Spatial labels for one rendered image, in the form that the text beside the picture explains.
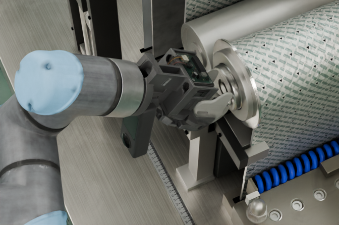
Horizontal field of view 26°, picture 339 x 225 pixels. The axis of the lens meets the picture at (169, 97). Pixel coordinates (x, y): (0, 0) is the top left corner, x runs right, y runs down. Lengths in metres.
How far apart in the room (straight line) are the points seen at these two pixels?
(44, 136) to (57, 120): 0.03
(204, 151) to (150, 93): 0.40
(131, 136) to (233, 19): 0.30
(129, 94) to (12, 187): 0.18
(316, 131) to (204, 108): 0.30
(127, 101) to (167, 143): 0.57
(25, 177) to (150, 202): 0.57
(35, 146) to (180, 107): 0.21
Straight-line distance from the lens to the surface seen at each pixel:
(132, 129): 1.03
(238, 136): 1.21
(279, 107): 1.13
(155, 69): 0.94
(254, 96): 1.08
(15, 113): 0.92
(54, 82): 0.84
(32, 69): 0.86
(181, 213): 1.41
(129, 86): 0.91
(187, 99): 0.98
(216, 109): 1.07
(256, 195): 1.27
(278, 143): 1.25
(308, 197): 1.31
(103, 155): 1.47
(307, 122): 1.24
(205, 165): 1.38
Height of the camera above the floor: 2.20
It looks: 58 degrees down
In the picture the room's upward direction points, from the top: straight up
